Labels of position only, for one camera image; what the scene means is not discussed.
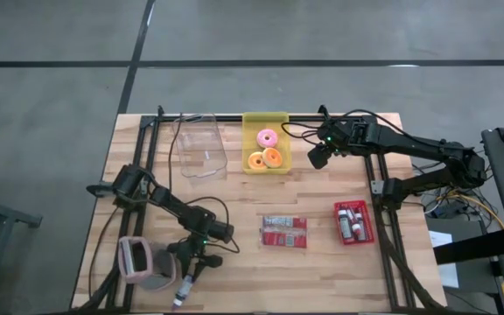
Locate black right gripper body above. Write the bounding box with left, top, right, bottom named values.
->
left=319, top=129, right=341, bottom=155

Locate red snack package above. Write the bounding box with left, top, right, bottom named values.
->
left=260, top=214, right=309, bottom=249

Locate pink frosted donut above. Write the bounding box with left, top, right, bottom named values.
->
left=255, top=128, right=280, bottom=150

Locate black bottle white cap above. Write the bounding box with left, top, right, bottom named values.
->
left=338, top=208, right=353, bottom=241

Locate yellow cable bundle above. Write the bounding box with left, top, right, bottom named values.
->
left=435, top=187, right=504, bottom=231

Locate cream bun pastry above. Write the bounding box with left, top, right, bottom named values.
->
left=261, top=146, right=284, bottom=170

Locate red plastic basket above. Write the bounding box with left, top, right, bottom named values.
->
left=332, top=199, right=376, bottom=247

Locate yellow plastic bin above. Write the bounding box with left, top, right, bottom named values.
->
left=241, top=110, right=292, bottom=176

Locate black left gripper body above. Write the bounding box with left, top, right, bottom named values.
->
left=167, top=238, right=225, bottom=268

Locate clear plastic bin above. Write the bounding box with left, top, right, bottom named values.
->
left=171, top=112, right=229, bottom=186

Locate orange glazed donut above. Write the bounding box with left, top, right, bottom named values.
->
left=247, top=150, right=270, bottom=172

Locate black aluminium table frame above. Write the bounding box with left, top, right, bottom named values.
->
left=76, top=104, right=448, bottom=315

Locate black table clamp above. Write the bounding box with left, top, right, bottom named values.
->
left=86, top=183, right=118, bottom=199

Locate white paper sheet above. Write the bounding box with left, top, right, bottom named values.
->
left=427, top=229, right=460, bottom=290

